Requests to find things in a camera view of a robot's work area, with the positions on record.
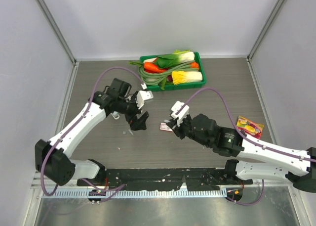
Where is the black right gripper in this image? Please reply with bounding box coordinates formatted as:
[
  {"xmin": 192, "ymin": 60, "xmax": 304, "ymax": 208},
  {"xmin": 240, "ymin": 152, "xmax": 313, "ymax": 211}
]
[{"xmin": 167, "ymin": 114, "xmax": 212, "ymax": 147}]

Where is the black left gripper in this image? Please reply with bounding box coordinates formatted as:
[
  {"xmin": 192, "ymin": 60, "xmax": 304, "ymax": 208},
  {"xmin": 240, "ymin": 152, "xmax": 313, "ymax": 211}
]
[{"xmin": 118, "ymin": 91, "xmax": 149, "ymax": 130}]

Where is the red white staple box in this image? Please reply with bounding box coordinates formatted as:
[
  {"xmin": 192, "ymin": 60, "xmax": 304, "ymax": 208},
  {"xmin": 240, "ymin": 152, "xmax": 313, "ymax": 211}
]
[{"xmin": 159, "ymin": 123, "xmax": 173, "ymax": 132}]

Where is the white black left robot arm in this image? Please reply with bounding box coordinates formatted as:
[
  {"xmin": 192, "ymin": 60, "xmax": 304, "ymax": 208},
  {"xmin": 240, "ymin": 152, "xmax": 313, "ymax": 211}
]
[{"xmin": 35, "ymin": 78, "xmax": 153, "ymax": 186}]

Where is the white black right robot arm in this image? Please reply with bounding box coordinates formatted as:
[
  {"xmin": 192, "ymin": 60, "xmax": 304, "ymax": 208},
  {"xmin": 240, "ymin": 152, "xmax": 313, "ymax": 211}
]
[{"xmin": 166, "ymin": 114, "xmax": 316, "ymax": 193}]

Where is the green long beans toy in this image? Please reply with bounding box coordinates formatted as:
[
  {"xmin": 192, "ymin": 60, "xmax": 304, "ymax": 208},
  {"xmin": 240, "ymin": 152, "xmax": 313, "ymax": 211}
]
[{"xmin": 129, "ymin": 61, "xmax": 202, "ymax": 90}]

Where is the yellow napa cabbage toy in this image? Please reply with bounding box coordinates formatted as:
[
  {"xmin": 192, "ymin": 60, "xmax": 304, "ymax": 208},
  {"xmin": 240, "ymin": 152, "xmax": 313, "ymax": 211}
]
[{"xmin": 171, "ymin": 71, "xmax": 203, "ymax": 85}]

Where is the green plastic tray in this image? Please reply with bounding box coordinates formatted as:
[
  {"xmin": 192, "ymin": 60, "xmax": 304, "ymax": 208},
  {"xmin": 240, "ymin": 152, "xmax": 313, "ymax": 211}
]
[{"xmin": 134, "ymin": 50, "xmax": 206, "ymax": 91}]

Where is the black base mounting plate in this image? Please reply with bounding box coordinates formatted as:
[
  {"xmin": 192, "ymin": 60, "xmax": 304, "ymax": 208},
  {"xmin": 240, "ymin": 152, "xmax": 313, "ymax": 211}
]
[{"xmin": 77, "ymin": 168, "xmax": 253, "ymax": 191}]

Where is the orange carrot toy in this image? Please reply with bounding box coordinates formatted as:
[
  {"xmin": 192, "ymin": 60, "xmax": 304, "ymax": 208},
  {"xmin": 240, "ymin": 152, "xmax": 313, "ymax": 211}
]
[{"xmin": 143, "ymin": 62, "xmax": 168, "ymax": 74}]

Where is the green bok choy toy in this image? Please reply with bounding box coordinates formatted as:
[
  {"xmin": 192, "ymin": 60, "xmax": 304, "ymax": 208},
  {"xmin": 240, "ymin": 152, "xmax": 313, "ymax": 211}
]
[{"xmin": 154, "ymin": 50, "xmax": 195, "ymax": 69}]

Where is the Fox's candy bag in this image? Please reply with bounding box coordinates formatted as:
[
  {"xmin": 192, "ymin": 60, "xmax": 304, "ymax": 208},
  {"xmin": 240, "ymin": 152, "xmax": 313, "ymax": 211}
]
[{"xmin": 236, "ymin": 116, "xmax": 264, "ymax": 139}]

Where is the white cable duct rail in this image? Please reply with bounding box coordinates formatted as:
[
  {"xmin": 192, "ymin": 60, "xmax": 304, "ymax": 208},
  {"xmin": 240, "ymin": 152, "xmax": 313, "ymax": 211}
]
[{"xmin": 43, "ymin": 188, "xmax": 227, "ymax": 200}]

